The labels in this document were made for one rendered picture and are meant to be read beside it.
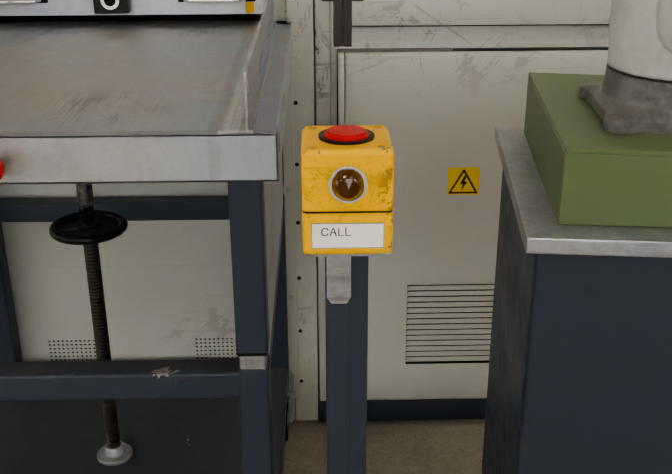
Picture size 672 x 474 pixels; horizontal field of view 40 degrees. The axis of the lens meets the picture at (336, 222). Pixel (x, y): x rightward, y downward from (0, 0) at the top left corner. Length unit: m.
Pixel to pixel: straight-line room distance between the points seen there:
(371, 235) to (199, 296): 1.08
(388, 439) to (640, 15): 1.14
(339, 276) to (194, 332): 1.08
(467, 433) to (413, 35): 0.83
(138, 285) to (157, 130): 0.86
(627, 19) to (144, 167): 0.57
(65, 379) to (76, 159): 0.30
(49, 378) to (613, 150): 0.73
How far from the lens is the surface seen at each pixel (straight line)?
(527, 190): 1.13
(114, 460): 1.64
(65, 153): 1.05
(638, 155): 1.03
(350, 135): 0.79
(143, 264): 1.84
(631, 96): 1.11
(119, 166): 1.04
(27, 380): 1.22
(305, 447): 1.92
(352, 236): 0.80
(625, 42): 1.10
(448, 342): 1.90
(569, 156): 1.01
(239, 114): 1.07
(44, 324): 1.95
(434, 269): 1.81
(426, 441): 1.95
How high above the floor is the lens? 1.14
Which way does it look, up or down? 22 degrees down
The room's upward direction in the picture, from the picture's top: straight up
